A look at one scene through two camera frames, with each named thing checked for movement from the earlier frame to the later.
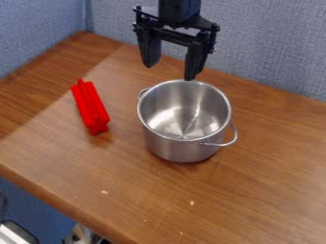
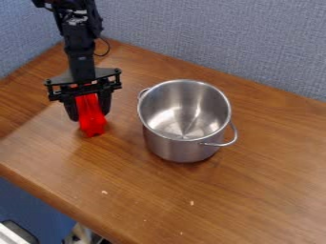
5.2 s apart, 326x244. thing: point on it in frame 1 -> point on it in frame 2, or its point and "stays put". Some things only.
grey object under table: (14, 234) stays put
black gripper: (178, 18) -> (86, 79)
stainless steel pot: (185, 114) stays put
